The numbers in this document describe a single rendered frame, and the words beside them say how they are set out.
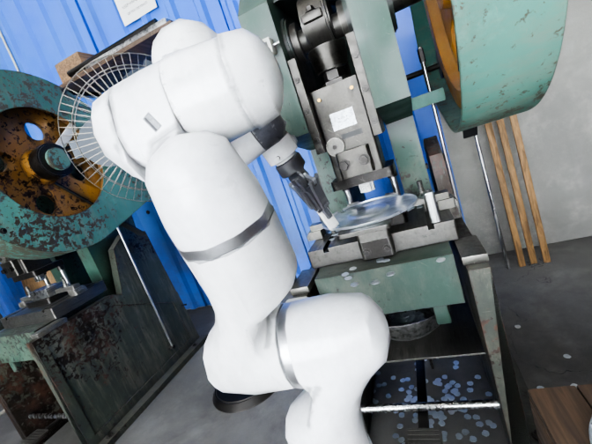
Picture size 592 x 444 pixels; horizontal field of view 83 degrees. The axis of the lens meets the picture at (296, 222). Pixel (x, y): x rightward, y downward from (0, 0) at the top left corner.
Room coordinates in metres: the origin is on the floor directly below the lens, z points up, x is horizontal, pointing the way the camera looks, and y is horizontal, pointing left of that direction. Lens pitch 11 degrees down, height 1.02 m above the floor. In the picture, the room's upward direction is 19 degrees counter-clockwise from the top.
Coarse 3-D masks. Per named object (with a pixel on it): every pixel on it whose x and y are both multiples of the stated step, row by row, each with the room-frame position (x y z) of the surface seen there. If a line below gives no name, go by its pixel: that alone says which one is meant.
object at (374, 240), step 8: (376, 224) 0.84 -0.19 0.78; (384, 224) 0.82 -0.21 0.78; (344, 232) 0.87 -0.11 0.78; (352, 232) 0.84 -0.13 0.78; (360, 232) 0.83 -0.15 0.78; (368, 232) 0.83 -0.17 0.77; (376, 232) 0.94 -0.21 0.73; (384, 232) 0.93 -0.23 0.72; (360, 240) 0.96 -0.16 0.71; (368, 240) 0.95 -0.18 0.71; (376, 240) 0.94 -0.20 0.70; (384, 240) 0.93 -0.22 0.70; (392, 240) 0.93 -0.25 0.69; (360, 248) 0.96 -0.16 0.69; (368, 248) 0.95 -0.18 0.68; (376, 248) 0.94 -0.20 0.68; (384, 248) 0.93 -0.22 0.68; (392, 248) 0.93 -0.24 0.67; (368, 256) 0.95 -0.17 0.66; (376, 256) 0.94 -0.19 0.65
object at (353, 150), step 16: (336, 80) 1.07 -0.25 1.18; (352, 80) 1.01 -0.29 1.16; (320, 96) 1.05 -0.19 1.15; (336, 96) 1.03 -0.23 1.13; (352, 96) 1.01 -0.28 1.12; (320, 112) 1.05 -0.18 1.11; (336, 112) 1.04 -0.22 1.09; (352, 112) 1.02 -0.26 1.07; (336, 128) 1.04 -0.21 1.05; (352, 128) 1.02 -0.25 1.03; (368, 128) 1.01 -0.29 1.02; (336, 144) 1.03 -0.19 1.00; (352, 144) 1.03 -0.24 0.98; (368, 144) 1.01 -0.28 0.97; (336, 160) 1.05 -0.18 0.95; (352, 160) 1.00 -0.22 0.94; (368, 160) 0.99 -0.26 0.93; (384, 160) 1.09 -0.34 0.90; (336, 176) 1.06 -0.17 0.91; (352, 176) 1.01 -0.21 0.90
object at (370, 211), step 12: (360, 204) 1.12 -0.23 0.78; (372, 204) 1.03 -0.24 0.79; (384, 204) 0.98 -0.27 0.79; (396, 204) 0.95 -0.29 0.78; (408, 204) 0.91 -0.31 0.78; (336, 216) 1.08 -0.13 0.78; (348, 216) 1.00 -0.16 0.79; (360, 216) 0.94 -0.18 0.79; (372, 216) 0.92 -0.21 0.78; (384, 216) 0.88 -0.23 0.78; (324, 228) 0.97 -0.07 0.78; (336, 228) 0.91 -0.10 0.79; (348, 228) 0.88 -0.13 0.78
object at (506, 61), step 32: (480, 0) 0.64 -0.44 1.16; (512, 0) 0.63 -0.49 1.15; (544, 0) 0.62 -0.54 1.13; (416, 32) 1.48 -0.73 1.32; (480, 32) 0.66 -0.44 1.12; (512, 32) 0.65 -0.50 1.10; (544, 32) 0.65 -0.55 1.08; (480, 64) 0.70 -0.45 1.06; (512, 64) 0.70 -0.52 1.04; (544, 64) 0.69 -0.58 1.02; (448, 96) 1.35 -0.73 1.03; (480, 96) 0.76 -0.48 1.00; (512, 96) 0.77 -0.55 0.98
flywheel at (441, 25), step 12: (432, 0) 1.25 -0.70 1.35; (444, 0) 0.95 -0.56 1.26; (432, 12) 1.26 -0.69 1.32; (444, 12) 1.17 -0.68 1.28; (432, 24) 1.26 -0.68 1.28; (444, 24) 1.22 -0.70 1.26; (432, 36) 1.31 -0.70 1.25; (444, 36) 1.23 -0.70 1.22; (444, 48) 1.22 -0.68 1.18; (444, 60) 1.20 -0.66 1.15; (456, 60) 1.14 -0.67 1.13; (444, 72) 1.22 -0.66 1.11; (456, 72) 1.13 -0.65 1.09; (456, 84) 1.08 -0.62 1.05; (456, 96) 1.08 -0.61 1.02
